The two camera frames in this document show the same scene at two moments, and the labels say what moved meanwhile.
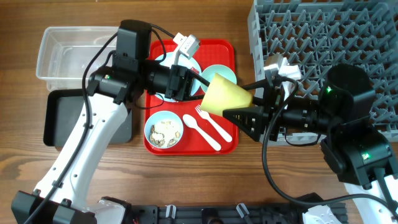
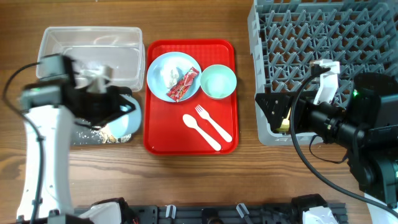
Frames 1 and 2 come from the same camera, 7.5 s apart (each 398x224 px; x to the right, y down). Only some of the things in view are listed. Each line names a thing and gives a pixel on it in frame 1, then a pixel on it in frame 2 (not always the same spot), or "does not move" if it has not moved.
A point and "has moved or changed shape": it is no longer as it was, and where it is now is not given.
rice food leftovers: [164, 134] has moved or changed shape
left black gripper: [179, 87] to [111, 98]
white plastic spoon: [191, 121] does not move
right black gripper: [272, 102] to [285, 99]
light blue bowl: [160, 116] to [127, 124]
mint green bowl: [209, 71] does not move
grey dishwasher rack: [317, 35] does not move
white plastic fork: [213, 124] does not move
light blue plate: [186, 63] does not move
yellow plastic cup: [222, 94] has moved or changed shape
